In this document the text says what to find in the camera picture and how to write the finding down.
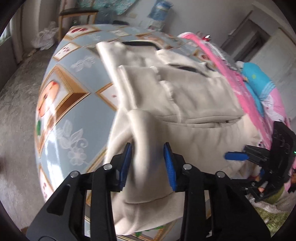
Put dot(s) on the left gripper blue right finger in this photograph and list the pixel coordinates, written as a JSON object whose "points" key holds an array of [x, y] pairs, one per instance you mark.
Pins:
{"points": [[170, 166]]}

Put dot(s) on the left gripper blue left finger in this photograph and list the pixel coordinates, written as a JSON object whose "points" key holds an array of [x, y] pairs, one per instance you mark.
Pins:
{"points": [[124, 165]]}

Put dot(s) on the blue striped pillow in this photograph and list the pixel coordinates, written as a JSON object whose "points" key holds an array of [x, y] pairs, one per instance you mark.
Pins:
{"points": [[257, 83]]}

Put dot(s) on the white plastic bag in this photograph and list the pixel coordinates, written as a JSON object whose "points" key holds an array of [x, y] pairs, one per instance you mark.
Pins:
{"points": [[45, 39]]}

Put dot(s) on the teal floral wall cloth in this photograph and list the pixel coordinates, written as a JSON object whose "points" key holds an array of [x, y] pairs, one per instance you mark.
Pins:
{"points": [[117, 6]]}

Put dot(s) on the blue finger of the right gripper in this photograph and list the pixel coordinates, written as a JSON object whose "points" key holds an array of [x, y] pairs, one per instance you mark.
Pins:
{"points": [[236, 156]]}

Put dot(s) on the fruit pattern blue tablecloth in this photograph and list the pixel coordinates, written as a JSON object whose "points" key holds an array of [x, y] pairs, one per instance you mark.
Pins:
{"points": [[77, 100]]}

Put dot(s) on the wooden chair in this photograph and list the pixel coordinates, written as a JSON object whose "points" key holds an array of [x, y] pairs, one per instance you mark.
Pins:
{"points": [[67, 13]]}

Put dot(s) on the beige zip jacket black trim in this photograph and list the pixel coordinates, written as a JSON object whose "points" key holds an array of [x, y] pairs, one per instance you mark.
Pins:
{"points": [[165, 97]]}

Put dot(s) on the blue water jug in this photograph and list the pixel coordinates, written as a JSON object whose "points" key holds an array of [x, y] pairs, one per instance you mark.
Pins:
{"points": [[160, 10]]}

